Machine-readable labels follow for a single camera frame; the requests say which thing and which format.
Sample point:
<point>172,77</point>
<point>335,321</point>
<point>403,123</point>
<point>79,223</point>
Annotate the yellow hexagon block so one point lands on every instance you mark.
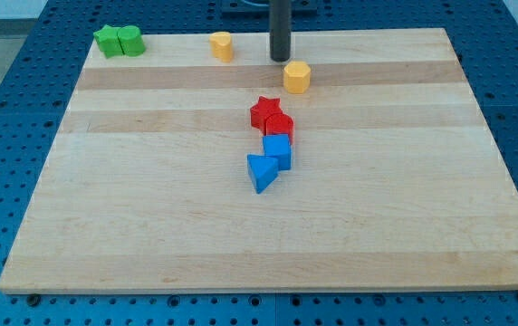
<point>297,77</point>

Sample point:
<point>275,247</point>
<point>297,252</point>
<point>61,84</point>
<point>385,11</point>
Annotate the red star block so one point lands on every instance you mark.
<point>262,110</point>

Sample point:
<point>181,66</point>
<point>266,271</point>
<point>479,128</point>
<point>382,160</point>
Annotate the green star block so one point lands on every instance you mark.
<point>108,41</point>

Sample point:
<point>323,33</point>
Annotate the blue triangle block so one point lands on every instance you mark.
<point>262,171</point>

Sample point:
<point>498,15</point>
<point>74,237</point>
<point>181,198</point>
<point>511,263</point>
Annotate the blue cube block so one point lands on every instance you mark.
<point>279,146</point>

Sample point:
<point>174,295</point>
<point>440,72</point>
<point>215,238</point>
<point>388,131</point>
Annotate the red cylinder block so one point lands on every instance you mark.
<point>280,123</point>

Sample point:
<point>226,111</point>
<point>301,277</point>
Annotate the light wooden board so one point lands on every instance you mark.
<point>396,182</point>

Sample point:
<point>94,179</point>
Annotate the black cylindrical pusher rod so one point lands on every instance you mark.
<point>280,25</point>

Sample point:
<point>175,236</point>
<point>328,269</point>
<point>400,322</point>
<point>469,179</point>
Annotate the green cylinder block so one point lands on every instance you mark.
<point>131,42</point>

